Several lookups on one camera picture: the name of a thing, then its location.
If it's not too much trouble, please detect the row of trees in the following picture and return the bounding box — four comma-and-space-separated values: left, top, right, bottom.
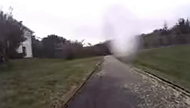
30, 17, 190, 62

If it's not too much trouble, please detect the green grass lawn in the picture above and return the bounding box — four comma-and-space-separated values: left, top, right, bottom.
0, 50, 109, 108
116, 43, 190, 108

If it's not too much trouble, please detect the dark tree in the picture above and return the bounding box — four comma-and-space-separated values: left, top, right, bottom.
0, 6, 27, 64

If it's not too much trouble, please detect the white house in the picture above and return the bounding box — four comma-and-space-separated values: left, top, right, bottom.
13, 22, 38, 60

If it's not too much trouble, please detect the long fence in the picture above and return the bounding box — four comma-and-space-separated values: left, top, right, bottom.
35, 30, 190, 63

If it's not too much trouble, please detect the stone kerb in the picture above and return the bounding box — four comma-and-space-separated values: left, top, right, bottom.
130, 59, 190, 108
43, 57, 110, 108

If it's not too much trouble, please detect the dark wet asphalt path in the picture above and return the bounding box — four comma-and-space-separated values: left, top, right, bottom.
52, 47, 190, 108

